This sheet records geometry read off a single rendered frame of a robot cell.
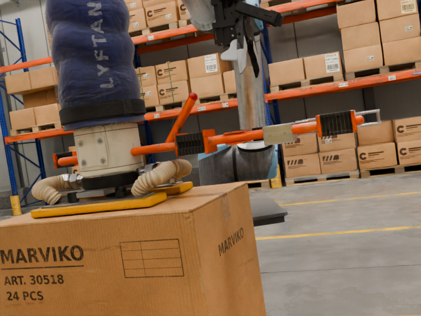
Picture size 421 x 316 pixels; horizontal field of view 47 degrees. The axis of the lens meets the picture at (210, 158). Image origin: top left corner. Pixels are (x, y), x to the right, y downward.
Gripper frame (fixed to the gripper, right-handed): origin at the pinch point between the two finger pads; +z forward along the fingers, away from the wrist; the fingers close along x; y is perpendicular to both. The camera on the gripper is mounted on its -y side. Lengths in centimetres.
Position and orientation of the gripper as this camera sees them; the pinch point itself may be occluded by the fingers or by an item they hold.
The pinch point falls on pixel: (252, 76)
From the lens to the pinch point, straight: 120.0
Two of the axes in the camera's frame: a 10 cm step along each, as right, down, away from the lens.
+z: 1.4, 9.9, 0.5
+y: -9.3, 1.2, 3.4
